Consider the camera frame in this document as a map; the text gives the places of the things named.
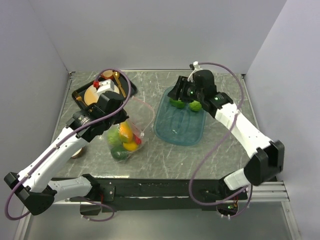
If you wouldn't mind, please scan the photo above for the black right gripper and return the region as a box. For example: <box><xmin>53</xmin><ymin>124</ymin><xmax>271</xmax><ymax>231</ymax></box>
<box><xmin>167</xmin><ymin>76</ymin><xmax>204</xmax><ymax>104</ymax></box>

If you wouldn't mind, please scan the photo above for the green bell pepper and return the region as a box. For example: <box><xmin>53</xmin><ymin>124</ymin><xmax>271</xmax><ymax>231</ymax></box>
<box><xmin>169</xmin><ymin>98</ymin><xmax>186</xmax><ymax>109</ymax></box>

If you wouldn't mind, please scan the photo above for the small green cabbage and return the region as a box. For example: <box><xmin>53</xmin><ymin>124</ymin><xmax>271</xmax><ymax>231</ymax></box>
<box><xmin>188</xmin><ymin>100</ymin><xmax>202</xmax><ymax>112</ymax></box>

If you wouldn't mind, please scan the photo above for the yellow green mango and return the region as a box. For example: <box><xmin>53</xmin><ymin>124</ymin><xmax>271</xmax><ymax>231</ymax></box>
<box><xmin>118</xmin><ymin>121</ymin><xmax>133</xmax><ymax>143</ymax></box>

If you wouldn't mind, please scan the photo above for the large green cabbage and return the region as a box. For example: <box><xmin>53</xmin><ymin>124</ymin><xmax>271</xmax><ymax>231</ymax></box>
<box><xmin>107</xmin><ymin>127</ymin><xmax>122</xmax><ymax>146</ymax></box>

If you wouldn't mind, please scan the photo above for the clear zip top bag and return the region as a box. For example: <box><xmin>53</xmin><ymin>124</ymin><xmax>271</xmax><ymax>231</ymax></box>
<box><xmin>106</xmin><ymin>96</ymin><xmax>155</xmax><ymax>162</ymax></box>

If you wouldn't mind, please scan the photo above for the red chili pepper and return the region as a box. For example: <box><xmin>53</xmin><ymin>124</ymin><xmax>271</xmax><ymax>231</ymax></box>
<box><xmin>134</xmin><ymin>135</ymin><xmax>142</xmax><ymax>145</ymax></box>

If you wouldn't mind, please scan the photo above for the yellow lemon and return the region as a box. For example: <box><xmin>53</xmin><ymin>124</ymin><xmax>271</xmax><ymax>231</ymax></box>
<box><xmin>122</xmin><ymin>141</ymin><xmax>139</xmax><ymax>152</ymax></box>

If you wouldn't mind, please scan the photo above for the dark green avocado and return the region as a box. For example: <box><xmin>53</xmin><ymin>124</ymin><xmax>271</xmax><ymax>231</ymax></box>
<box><xmin>110</xmin><ymin>145</ymin><xmax>130</xmax><ymax>161</ymax></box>

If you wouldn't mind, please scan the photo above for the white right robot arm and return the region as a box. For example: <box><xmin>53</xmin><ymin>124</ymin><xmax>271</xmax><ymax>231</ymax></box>
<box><xmin>167</xmin><ymin>70</ymin><xmax>285</xmax><ymax>199</ymax></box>

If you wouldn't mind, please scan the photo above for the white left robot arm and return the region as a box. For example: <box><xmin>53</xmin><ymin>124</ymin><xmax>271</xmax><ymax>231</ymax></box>
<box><xmin>4</xmin><ymin>91</ymin><xmax>130</xmax><ymax>216</ymax></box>

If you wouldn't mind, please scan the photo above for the cream orange plate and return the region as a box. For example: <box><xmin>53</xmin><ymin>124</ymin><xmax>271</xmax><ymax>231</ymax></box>
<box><xmin>84</xmin><ymin>85</ymin><xmax>99</xmax><ymax>106</ymax></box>

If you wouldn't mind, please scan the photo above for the black serving tray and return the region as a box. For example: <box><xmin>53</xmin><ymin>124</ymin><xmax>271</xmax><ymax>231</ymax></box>
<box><xmin>71</xmin><ymin>69</ymin><xmax>139</xmax><ymax>111</ymax></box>

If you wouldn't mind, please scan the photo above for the orange ceramic cup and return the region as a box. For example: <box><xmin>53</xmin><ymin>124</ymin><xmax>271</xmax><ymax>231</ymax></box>
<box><xmin>101</xmin><ymin>70</ymin><xmax>114</xmax><ymax>80</ymax></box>

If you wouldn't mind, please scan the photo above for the gold fork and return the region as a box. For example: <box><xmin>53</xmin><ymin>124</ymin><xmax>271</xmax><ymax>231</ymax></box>
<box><xmin>75</xmin><ymin>94</ymin><xmax>83</xmax><ymax>102</ymax></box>

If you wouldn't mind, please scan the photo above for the gold spoon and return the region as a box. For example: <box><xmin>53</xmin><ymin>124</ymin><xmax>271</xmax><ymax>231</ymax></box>
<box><xmin>113</xmin><ymin>71</ymin><xmax>127</xmax><ymax>98</ymax></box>

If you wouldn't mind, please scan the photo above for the teal plastic tray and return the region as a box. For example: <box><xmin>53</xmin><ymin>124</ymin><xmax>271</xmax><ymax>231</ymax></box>
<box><xmin>153</xmin><ymin>86</ymin><xmax>206</xmax><ymax>146</ymax></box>

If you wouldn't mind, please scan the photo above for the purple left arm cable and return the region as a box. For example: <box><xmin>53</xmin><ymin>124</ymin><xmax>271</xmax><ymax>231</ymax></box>
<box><xmin>4</xmin><ymin>68</ymin><xmax>132</xmax><ymax>223</ymax></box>

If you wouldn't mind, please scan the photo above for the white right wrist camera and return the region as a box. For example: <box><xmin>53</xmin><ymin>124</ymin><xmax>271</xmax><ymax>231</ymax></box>
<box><xmin>187</xmin><ymin>61</ymin><xmax>203</xmax><ymax>82</ymax></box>

